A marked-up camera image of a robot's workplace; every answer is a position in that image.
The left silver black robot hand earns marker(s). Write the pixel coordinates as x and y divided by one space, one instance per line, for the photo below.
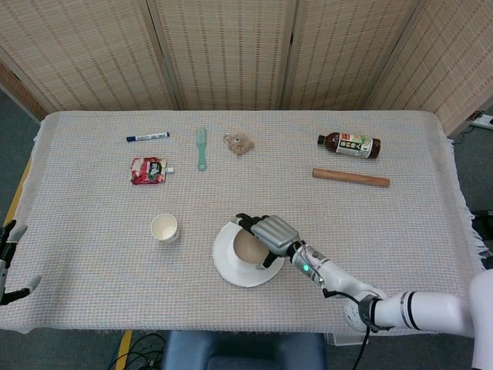
4 246

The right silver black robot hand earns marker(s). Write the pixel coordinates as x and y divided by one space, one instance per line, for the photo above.
275 233

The beige bowl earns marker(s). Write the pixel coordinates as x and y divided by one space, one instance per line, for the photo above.
246 248

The small white paper cup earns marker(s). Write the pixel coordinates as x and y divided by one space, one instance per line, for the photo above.
165 229

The blue robot base seat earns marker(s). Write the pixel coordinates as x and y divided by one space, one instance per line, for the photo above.
242 350

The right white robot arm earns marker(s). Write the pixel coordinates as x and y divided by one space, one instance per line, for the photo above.
423 304

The white paper plate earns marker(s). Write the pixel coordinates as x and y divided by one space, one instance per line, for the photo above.
239 274

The white woven tablecloth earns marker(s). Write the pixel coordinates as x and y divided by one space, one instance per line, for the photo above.
246 192

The wooden rolling pin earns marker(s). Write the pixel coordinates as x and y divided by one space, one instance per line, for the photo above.
350 177

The green plastic comb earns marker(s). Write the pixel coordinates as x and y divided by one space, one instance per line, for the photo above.
201 148

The brown tea bottle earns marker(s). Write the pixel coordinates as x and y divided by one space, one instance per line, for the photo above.
350 145

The clear plastic box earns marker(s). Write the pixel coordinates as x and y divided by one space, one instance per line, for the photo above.
343 339

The red snack pouch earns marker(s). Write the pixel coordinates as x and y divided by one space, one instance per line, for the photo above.
148 170

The blue whiteboard marker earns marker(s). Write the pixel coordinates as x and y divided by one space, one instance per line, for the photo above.
148 136

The woven folding screen panel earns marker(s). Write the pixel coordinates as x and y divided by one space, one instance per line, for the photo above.
77 50
346 50
223 50
450 65

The black device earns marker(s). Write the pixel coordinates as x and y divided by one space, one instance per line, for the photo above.
486 215

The white power strip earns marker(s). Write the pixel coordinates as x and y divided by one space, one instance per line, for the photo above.
484 121

